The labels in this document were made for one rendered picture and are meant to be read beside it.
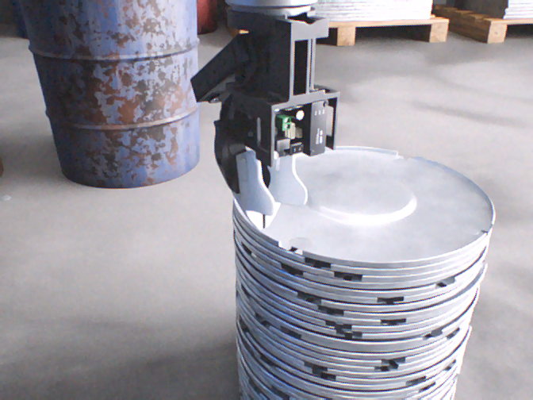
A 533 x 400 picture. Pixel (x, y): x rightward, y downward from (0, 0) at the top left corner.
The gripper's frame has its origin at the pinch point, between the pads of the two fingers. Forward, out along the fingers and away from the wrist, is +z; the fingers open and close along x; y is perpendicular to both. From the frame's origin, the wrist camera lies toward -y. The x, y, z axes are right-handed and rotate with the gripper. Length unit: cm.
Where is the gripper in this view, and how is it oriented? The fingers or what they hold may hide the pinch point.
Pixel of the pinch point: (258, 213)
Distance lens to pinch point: 53.1
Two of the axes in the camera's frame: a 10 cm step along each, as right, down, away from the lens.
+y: 5.6, 3.9, -7.3
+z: 0.0, 8.8, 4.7
